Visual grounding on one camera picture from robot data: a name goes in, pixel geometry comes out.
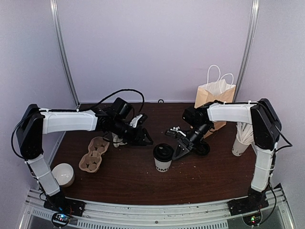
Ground white ribbed ceramic mug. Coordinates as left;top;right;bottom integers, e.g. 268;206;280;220
112;133;127;148

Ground white paper coffee cup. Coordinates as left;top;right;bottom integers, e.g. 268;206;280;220
153;143;174;172

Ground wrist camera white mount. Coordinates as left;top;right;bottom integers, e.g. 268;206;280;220
129;114;148;128
164;126;187;138

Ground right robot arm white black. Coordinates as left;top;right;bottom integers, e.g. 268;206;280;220
172;98;282;211

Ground left aluminium corner post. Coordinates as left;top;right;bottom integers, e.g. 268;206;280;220
50;0;80;107

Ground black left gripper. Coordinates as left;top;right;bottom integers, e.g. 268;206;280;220
112;117;153;146

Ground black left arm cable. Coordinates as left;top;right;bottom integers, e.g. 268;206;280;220
10;88;145;160

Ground aluminium corner post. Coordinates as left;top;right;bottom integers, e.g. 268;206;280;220
50;0;80;107
233;0;260;102

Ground brown paper bag white handles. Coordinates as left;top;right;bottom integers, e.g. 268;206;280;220
194;64;237;139

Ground brown cardboard cup carrier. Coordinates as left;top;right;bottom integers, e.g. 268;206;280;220
79;136;110;173

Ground aluminium front rail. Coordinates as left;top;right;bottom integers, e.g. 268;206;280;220
17;187;297;229

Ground right aluminium corner post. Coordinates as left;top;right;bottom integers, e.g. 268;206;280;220
233;0;260;102

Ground white ceramic bowl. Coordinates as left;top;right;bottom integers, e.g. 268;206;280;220
52;163;75;187

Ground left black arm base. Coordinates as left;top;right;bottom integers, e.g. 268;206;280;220
43;189;85;217

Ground paper cup holding straws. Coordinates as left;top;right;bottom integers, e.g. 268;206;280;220
232;137;250;156

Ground bundle of white wrapped straws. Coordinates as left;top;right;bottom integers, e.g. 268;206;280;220
236;122;254;145

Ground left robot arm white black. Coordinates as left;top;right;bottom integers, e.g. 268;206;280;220
16;98;153;212

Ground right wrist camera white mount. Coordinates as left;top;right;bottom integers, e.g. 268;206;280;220
164;126;187;138

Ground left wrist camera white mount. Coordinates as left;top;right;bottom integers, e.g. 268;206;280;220
129;114;148;128

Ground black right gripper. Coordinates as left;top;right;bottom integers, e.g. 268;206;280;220
173;122;212;161

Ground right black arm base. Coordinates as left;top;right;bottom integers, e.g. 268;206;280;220
227;187;269;216

